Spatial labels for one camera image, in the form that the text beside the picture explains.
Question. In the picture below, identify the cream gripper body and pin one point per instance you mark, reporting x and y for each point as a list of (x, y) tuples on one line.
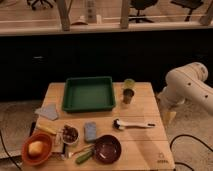
[(168, 115)]

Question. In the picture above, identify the white dish brush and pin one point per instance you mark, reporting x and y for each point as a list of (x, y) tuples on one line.
[(121, 125)]

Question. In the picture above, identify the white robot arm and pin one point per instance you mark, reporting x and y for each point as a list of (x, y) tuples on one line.
[(185, 83)]

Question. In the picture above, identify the green plastic tray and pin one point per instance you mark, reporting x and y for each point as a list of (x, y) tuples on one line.
[(88, 94)]

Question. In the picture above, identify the wooden table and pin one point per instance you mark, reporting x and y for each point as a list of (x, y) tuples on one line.
[(142, 148)]

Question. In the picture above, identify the dark metal cup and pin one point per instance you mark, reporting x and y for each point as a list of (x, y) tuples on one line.
[(127, 95)]

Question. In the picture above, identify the yellow-green cup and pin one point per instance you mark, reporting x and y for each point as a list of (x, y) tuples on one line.
[(129, 83)]

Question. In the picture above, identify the dark maroon bowl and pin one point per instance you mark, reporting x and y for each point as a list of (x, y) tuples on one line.
[(107, 149)]

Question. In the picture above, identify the blue sponge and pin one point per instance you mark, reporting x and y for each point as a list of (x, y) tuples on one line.
[(90, 131)]

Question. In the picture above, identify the green cucumber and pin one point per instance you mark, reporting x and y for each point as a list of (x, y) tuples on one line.
[(81, 159)]

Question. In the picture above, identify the small white bowl with food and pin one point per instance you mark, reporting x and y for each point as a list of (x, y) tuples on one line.
[(70, 135)]

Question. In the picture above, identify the metal fork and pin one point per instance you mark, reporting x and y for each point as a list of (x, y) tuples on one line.
[(70, 154)]

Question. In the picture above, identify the black office chair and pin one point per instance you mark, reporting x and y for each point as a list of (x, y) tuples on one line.
[(43, 3), (141, 5)]

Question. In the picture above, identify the yellow banana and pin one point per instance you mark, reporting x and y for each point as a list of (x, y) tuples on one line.
[(46, 129)]

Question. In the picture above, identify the grey folded cloth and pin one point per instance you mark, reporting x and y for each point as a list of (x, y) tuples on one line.
[(48, 111)]

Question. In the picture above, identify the orange bowl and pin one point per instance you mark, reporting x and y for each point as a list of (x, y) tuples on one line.
[(47, 149)]

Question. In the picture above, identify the yellow potato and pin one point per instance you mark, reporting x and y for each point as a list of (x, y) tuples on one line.
[(35, 148)]

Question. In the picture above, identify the black office chair left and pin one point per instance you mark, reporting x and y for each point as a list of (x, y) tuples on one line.
[(43, 3)]

